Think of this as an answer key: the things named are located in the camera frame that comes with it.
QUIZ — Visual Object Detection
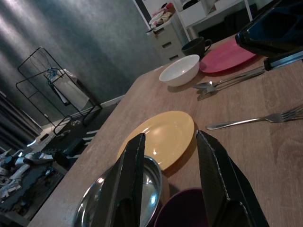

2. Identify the black and white rug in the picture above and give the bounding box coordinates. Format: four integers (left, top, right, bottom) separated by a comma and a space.
42, 115, 101, 164

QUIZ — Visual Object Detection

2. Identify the long steel spoon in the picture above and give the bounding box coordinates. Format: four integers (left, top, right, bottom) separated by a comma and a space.
192, 68, 266, 90

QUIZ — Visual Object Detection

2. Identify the beige drawer cabinet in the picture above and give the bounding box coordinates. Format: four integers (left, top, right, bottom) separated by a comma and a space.
146, 13, 188, 65

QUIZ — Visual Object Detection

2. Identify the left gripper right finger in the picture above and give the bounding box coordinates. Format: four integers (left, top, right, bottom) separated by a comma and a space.
196, 129, 271, 227

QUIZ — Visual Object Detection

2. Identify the purple cup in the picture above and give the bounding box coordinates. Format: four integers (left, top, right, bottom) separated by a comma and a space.
153, 187, 209, 227

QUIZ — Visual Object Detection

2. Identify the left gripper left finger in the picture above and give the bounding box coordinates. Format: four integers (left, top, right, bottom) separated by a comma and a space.
107, 132, 146, 227

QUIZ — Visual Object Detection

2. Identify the white bowl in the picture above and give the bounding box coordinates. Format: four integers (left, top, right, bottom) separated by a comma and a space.
159, 54, 201, 87

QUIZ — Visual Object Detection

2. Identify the steel fork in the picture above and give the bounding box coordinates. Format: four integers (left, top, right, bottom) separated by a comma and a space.
205, 105, 303, 131

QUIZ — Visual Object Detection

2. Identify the yellow plate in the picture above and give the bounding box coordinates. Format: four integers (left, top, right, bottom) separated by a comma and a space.
116, 110, 196, 172

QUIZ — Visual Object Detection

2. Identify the black mug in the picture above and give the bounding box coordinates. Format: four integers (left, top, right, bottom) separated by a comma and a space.
181, 36, 213, 59

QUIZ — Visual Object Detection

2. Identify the shiny steel bowl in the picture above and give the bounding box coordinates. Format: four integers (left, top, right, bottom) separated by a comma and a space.
72, 155, 164, 227

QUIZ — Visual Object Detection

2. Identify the dark curtain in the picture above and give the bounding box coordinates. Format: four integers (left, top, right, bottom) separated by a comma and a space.
0, 91, 44, 153

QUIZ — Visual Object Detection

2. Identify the pink plate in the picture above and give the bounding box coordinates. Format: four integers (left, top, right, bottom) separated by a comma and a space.
199, 38, 258, 74

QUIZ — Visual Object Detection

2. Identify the black metal clothes rack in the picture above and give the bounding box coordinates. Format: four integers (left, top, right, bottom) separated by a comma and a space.
15, 46, 104, 136

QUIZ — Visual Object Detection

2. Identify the white hanging cloth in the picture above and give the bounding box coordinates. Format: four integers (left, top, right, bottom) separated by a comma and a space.
50, 69, 91, 111

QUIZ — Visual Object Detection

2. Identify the white shelf unit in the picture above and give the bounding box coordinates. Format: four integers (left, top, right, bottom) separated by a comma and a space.
174, 0, 253, 41

